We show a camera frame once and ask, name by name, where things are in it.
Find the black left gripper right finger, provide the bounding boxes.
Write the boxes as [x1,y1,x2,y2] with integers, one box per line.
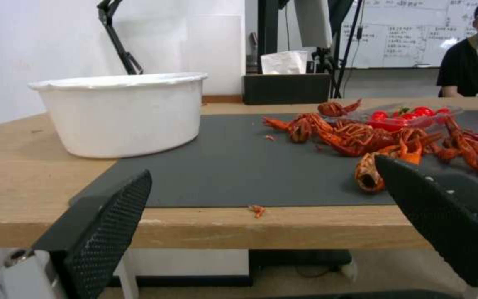
[374,154,478,288]

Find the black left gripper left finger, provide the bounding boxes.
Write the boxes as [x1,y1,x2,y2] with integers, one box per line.
[0,169,154,299]

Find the white round takeout box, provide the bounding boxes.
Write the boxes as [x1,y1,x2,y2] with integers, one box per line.
[27,72,209,159]

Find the black tissue box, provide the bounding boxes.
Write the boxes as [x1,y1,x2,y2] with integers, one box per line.
[241,73,333,106]

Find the white table leg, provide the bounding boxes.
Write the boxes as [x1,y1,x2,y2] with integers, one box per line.
[113,249,141,299]

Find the red crayfish with long tail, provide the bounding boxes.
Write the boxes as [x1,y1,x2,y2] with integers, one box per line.
[437,118,478,180]

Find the red crayfish with thin legs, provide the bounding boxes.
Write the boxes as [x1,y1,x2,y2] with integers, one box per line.
[388,127,444,157]

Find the orange curled crayfish shell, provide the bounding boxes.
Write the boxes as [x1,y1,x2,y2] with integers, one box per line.
[354,144,423,195]

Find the clear plastic tomato tray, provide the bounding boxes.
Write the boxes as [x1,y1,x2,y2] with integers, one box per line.
[326,105,465,132]

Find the large red crayfish body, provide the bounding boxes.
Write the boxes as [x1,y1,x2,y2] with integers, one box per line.
[316,120,398,157]

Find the grey table mat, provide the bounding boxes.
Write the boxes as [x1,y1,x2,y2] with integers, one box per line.
[69,109,478,208]

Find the person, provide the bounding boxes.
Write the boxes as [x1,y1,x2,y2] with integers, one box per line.
[436,0,478,98]

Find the red crayfish with raised claw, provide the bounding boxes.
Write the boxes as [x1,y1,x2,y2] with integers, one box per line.
[318,98,363,118]

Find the red crayfish with spread claws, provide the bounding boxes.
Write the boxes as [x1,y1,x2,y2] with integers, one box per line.
[262,113,334,144]

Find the whiteboard with writing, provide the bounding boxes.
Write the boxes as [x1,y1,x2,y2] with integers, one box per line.
[338,0,478,69]

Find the black tripod stand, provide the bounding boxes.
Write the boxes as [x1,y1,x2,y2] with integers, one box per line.
[311,0,368,99]

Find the white tissue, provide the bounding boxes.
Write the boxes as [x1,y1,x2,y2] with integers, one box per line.
[260,50,310,75]

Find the white light panel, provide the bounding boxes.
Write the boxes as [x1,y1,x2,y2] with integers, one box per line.
[294,0,334,48]

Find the black upright column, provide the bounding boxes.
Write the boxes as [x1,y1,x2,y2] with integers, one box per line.
[256,0,295,59]

